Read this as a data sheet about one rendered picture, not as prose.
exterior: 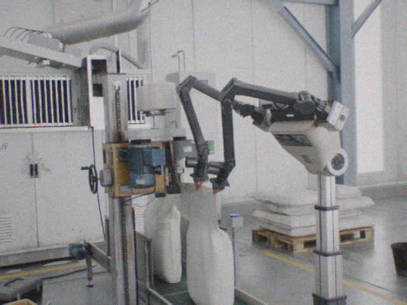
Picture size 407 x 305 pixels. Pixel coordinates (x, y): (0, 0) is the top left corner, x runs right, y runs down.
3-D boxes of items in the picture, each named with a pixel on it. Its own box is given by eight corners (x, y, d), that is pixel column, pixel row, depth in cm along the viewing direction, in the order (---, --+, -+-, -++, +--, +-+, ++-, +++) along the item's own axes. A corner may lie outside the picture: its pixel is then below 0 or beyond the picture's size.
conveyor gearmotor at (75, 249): (92, 260, 457) (91, 244, 456) (75, 263, 451) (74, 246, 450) (84, 253, 484) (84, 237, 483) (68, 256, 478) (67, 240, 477)
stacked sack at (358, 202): (377, 208, 617) (377, 196, 616) (332, 214, 588) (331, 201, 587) (351, 203, 657) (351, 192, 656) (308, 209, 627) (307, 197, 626)
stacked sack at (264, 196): (314, 199, 622) (314, 187, 621) (266, 205, 596) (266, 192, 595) (294, 196, 661) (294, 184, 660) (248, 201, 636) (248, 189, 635)
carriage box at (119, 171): (167, 192, 319) (165, 141, 317) (113, 197, 304) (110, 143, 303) (152, 188, 341) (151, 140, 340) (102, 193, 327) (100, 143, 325)
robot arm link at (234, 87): (227, 82, 237) (226, 72, 245) (219, 107, 244) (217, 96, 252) (318, 102, 246) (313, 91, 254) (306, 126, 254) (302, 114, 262)
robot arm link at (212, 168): (234, 164, 266) (233, 154, 273) (213, 160, 264) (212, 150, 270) (227, 182, 273) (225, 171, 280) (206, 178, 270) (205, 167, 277)
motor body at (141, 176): (159, 187, 296) (158, 143, 295) (134, 190, 290) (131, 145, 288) (150, 185, 310) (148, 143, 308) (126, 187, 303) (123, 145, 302)
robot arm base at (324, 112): (325, 101, 261) (317, 122, 259) (314, 94, 257) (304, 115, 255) (337, 101, 253) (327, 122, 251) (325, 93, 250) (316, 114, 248)
